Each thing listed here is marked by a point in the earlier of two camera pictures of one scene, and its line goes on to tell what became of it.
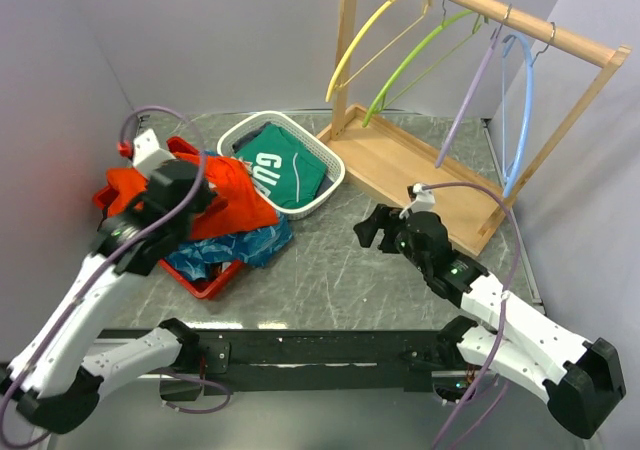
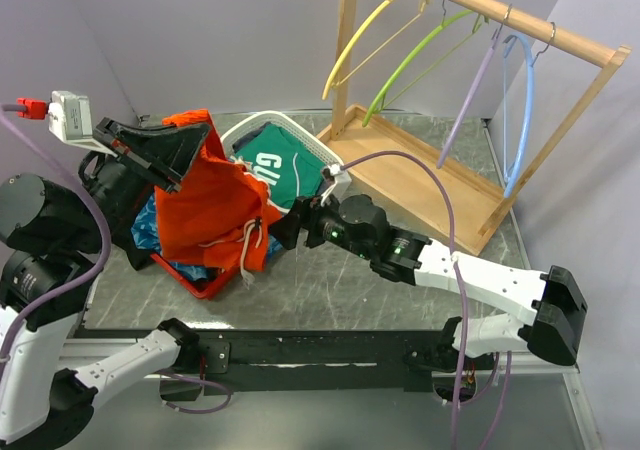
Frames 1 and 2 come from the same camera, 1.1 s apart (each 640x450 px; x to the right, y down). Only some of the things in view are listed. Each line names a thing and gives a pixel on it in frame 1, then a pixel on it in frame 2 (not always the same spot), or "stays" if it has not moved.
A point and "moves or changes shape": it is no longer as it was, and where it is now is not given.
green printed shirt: (288, 173) stays
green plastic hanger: (417, 45) stays
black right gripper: (367, 229) -> (287, 228)
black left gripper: (207, 196) -> (159, 150)
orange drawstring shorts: (247, 207) moves or changes shape
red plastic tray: (207, 292) stays
